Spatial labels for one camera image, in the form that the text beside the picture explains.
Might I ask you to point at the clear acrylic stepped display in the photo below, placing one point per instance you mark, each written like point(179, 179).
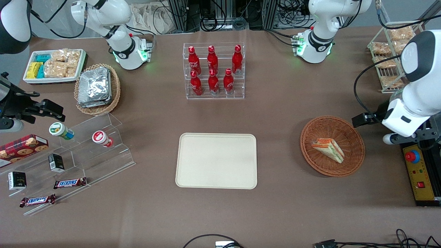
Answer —
point(103, 165)

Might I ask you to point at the cream plastic tray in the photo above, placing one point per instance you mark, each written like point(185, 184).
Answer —
point(216, 161)

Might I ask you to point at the long teal snack packet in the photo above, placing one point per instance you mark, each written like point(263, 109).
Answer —
point(41, 71)

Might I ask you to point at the green lid yogurt cup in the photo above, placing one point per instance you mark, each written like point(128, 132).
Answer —
point(58, 130)

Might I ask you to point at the white snack bin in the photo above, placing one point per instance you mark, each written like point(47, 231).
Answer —
point(51, 80)

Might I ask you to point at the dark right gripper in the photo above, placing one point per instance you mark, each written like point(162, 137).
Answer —
point(14, 104)

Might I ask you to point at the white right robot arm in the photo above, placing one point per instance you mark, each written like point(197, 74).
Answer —
point(121, 46)

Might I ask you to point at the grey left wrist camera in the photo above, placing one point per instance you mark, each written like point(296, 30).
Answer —
point(388, 139)

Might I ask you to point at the clear rice cracker bag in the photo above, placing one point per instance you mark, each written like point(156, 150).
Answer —
point(71, 72)
point(74, 58)
point(59, 55)
point(55, 69)

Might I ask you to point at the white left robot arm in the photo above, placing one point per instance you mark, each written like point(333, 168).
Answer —
point(420, 86)

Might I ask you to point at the light wicker basket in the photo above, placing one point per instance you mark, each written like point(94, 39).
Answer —
point(115, 93)

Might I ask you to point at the red lid yogurt cup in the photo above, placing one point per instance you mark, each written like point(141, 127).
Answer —
point(100, 137)

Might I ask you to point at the yellow emergency stop box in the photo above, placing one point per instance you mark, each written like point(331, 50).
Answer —
point(418, 175)

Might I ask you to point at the white plug adapter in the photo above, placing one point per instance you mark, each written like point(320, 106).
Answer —
point(225, 244)

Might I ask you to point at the clear acrylic bottle rack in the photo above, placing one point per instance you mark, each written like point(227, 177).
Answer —
point(215, 97)

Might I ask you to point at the red tartan cookie box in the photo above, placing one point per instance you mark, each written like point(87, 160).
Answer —
point(20, 148)

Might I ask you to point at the brown wicker basket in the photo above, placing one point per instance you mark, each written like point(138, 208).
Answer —
point(349, 137)

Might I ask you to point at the silver foil packet stack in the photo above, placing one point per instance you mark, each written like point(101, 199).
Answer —
point(94, 88)

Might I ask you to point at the red cola bottle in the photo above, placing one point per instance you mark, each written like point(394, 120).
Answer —
point(228, 82)
point(212, 59)
point(196, 85)
point(193, 60)
point(213, 84)
point(237, 59)

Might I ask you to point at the small black white carton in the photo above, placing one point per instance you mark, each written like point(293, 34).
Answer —
point(17, 180)

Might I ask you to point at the snickers chocolate bar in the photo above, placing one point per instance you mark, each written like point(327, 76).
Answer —
point(70, 183)
point(38, 200)

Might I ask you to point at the yellow snack packet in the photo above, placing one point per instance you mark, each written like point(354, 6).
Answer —
point(33, 70)

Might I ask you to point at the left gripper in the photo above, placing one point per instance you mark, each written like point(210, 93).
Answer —
point(381, 112)

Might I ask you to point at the small teal snack packet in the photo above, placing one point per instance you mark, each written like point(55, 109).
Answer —
point(43, 58)

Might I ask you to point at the clear crispy snack bag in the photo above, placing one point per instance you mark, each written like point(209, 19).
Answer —
point(380, 48)
point(399, 46)
point(391, 81)
point(384, 62)
point(401, 33)

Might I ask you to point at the triangular sandwich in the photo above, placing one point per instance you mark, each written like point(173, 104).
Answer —
point(329, 148)

